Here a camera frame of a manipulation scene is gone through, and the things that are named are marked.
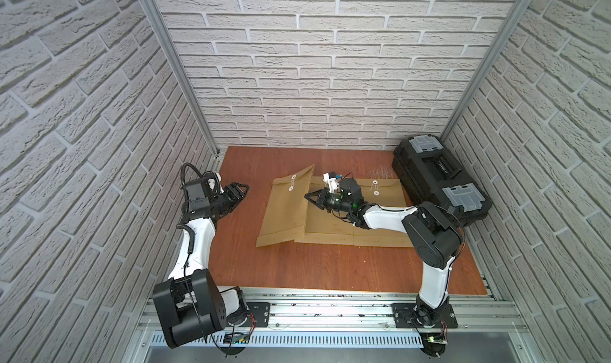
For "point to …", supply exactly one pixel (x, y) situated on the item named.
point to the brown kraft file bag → (387, 193)
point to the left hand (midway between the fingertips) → (247, 185)
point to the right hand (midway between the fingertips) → (306, 196)
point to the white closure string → (375, 183)
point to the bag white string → (293, 177)
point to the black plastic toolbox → (428, 172)
